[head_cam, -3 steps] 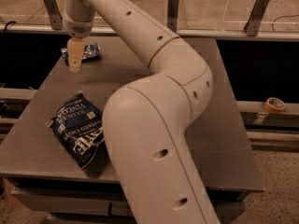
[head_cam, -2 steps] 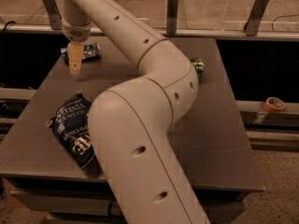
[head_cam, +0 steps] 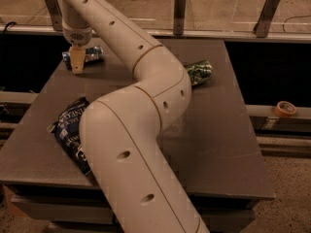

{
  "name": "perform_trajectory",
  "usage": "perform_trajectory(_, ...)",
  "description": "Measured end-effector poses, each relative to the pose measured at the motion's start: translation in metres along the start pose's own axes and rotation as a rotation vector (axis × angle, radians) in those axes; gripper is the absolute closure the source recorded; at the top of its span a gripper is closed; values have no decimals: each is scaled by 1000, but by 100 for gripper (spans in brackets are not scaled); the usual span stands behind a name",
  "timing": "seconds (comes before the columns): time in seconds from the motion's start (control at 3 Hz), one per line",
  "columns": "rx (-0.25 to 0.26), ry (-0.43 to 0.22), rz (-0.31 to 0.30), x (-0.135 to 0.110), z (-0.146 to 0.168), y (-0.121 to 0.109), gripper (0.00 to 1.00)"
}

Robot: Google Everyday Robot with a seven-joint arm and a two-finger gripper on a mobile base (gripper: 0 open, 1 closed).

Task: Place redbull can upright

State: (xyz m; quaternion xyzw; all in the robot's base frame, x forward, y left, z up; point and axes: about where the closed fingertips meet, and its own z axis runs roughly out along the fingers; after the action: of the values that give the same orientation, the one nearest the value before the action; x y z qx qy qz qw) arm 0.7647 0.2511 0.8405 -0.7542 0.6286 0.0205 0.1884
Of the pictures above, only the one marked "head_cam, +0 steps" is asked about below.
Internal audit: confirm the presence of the grey metal bracket right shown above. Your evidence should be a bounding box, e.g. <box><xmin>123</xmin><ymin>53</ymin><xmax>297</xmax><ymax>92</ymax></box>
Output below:
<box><xmin>254</xmin><ymin>0</ymin><xmax>281</xmax><ymax>38</ymax></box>

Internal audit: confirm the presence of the crushed green soda can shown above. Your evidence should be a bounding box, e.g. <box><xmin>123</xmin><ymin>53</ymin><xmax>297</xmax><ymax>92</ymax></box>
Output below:
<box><xmin>185</xmin><ymin>60</ymin><xmax>213</xmax><ymax>86</ymax></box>

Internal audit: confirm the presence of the grey metal bracket middle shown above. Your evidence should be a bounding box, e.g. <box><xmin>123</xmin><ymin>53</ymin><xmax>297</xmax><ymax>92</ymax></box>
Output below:
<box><xmin>173</xmin><ymin>0</ymin><xmax>187</xmax><ymax>35</ymax></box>

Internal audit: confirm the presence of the blue potato chips bag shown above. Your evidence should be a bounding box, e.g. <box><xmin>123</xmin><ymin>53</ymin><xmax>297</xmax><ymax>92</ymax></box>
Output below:
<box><xmin>47</xmin><ymin>97</ymin><xmax>90</xmax><ymax>176</ymax></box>

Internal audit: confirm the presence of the grey cable on floor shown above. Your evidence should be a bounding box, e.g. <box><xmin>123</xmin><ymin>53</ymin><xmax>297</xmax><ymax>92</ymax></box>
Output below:
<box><xmin>282</xmin><ymin>15</ymin><xmax>311</xmax><ymax>33</ymax></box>

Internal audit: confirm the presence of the grey metal bracket left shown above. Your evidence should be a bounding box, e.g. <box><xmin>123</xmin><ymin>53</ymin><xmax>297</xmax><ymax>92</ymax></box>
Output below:
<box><xmin>45</xmin><ymin>0</ymin><xmax>62</xmax><ymax>31</ymax></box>

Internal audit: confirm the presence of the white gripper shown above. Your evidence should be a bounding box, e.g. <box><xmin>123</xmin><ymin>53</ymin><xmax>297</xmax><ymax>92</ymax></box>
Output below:
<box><xmin>62</xmin><ymin>21</ymin><xmax>92</xmax><ymax>74</ymax></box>

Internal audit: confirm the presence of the grey drawer with black handle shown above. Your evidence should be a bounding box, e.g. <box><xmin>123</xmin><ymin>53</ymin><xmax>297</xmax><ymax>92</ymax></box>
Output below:
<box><xmin>11</xmin><ymin>194</ymin><xmax>256</xmax><ymax>233</ymax></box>

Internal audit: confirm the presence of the black cable left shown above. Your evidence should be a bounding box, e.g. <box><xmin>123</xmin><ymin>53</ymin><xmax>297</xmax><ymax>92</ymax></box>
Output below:
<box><xmin>0</xmin><ymin>21</ymin><xmax>17</xmax><ymax>70</ymax></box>

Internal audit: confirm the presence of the orange tape roll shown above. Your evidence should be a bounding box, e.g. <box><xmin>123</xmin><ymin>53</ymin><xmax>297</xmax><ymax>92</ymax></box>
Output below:
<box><xmin>275</xmin><ymin>101</ymin><xmax>296</xmax><ymax>117</ymax></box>

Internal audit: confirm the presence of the grey metal bracket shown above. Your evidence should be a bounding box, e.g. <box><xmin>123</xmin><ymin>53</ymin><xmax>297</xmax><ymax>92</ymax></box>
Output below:
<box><xmin>45</xmin><ymin>0</ymin><xmax>62</xmax><ymax>31</ymax></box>
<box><xmin>173</xmin><ymin>0</ymin><xmax>187</xmax><ymax>35</ymax></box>
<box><xmin>254</xmin><ymin>0</ymin><xmax>281</xmax><ymax>38</ymax></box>

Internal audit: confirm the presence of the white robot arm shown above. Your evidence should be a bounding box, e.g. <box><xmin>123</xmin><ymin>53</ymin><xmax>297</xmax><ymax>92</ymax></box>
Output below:
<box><xmin>62</xmin><ymin>0</ymin><xmax>210</xmax><ymax>233</ymax></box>

